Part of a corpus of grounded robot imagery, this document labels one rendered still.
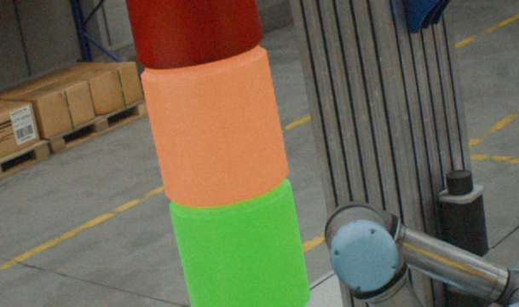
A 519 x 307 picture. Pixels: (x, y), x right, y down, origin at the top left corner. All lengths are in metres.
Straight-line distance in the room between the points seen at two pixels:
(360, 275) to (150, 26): 1.55
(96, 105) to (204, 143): 9.53
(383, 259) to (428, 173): 0.47
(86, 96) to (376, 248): 8.03
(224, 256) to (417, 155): 1.90
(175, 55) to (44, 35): 10.74
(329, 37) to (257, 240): 1.89
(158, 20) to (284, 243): 0.10
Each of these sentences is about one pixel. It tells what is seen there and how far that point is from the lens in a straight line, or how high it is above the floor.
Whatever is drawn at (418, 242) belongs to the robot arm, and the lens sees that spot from 2.11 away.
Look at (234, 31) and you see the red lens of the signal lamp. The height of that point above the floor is 2.28.
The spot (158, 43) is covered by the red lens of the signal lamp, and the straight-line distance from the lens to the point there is 0.40.
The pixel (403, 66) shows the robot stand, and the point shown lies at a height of 1.83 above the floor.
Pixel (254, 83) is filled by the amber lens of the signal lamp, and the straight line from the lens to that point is 0.41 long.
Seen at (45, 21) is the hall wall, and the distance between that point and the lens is 11.14.
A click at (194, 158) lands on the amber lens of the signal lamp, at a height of 2.24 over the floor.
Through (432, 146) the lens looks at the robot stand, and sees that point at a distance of 2.36.
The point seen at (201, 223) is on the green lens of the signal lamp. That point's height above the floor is 2.21.
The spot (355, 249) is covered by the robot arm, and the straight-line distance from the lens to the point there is 1.91.
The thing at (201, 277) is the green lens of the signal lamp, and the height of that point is 2.19.
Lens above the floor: 2.35
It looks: 17 degrees down
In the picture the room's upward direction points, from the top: 11 degrees counter-clockwise
